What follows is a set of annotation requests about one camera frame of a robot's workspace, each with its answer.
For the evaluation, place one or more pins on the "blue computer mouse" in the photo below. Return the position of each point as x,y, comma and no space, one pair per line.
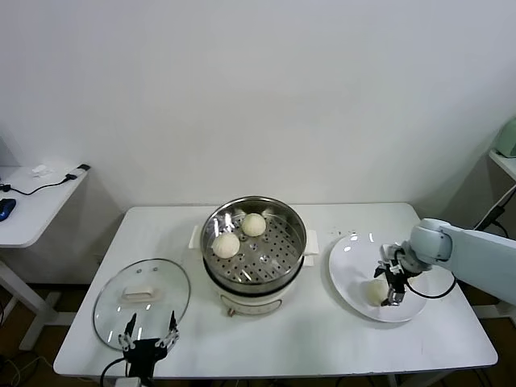
7,209

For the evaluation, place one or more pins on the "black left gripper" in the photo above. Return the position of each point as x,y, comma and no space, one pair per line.
145,352

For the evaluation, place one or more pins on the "cream electric cooker pot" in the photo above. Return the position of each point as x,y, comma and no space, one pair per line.
250,300

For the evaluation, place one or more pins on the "stainless steel steamer basket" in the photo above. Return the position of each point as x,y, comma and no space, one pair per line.
278,246

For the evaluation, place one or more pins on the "white steamed baozi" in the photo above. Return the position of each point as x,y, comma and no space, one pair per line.
375,292
253,224
225,245

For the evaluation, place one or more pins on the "white side desk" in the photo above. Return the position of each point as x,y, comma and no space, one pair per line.
40,209

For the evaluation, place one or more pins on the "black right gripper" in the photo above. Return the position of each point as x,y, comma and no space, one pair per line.
397,282

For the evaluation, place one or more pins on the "glass pot lid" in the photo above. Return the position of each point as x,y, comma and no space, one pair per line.
169,282

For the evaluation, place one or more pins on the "white round plate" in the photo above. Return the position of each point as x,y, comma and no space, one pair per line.
350,262

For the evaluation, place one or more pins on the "small white desk object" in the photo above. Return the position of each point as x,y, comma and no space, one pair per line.
41,171

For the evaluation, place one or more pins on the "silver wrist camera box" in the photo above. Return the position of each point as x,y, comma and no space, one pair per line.
128,381
390,250

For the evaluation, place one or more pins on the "pale green appliance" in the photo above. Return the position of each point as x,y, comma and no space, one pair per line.
507,139

